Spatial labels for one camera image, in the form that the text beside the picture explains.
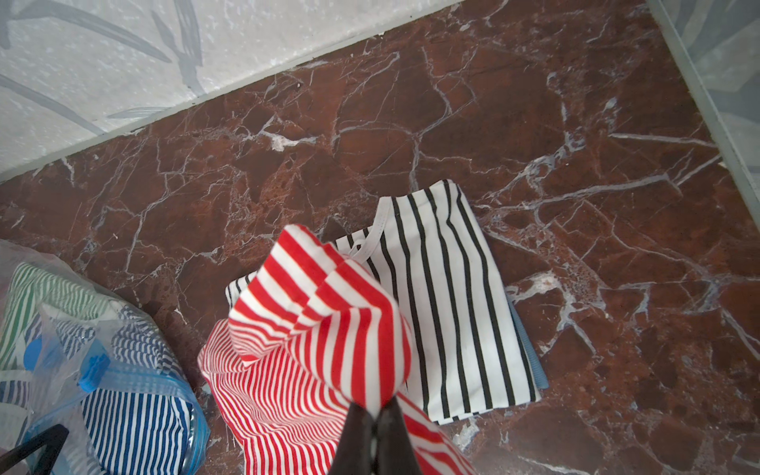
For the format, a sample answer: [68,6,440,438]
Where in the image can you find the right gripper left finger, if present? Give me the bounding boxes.
[328,403,375,475]

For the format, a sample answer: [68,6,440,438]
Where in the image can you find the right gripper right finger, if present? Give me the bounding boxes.
[375,397,422,475]

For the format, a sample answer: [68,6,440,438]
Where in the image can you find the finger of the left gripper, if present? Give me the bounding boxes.
[1,425,69,475]

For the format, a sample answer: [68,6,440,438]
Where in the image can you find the blue zipper slider clip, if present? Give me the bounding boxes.
[78,354,111,394]

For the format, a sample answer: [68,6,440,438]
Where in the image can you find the clear plastic vacuum bag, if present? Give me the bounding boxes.
[0,238,212,475]

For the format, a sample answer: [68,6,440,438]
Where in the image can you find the black white striped garment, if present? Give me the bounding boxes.
[224,179,542,426]

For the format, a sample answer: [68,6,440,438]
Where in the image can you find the red white striped garment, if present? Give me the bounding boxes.
[198,225,472,474]

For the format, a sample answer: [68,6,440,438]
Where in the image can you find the blue tank top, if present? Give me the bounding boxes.
[508,299,549,390]

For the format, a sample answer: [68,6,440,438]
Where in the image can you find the blue vacuum valve cap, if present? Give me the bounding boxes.
[23,338,43,371]

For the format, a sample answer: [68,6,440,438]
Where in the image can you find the blue white striped garment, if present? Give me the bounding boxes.
[0,302,194,475]

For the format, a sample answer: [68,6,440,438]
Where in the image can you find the green white striped garment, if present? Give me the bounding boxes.
[1,262,113,370]

